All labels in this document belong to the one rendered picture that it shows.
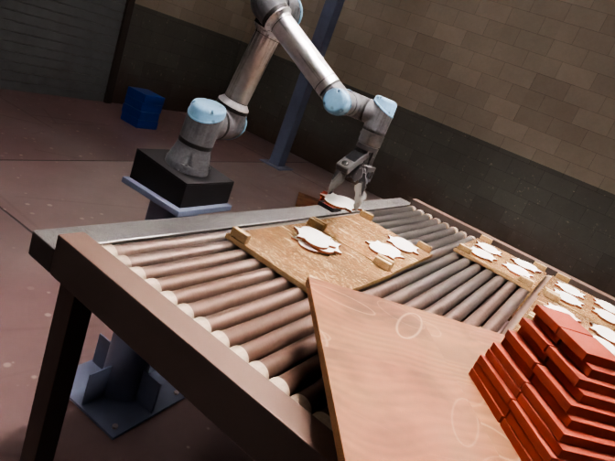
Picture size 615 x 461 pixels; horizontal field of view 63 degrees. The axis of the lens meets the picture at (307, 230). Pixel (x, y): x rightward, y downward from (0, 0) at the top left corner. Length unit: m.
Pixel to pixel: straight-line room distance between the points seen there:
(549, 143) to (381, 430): 6.14
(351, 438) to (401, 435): 0.08
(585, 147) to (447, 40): 2.14
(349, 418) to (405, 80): 6.60
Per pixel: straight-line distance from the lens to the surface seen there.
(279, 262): 1.32
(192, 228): 1.40
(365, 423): 0.72
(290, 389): 0.93
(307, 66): 1.53
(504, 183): 6.76
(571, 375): 0.84
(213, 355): 0.87
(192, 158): 1.69
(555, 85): 6.77
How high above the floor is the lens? 1.45
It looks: 18 degrees down
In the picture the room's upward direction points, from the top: 22 degrees clockwise
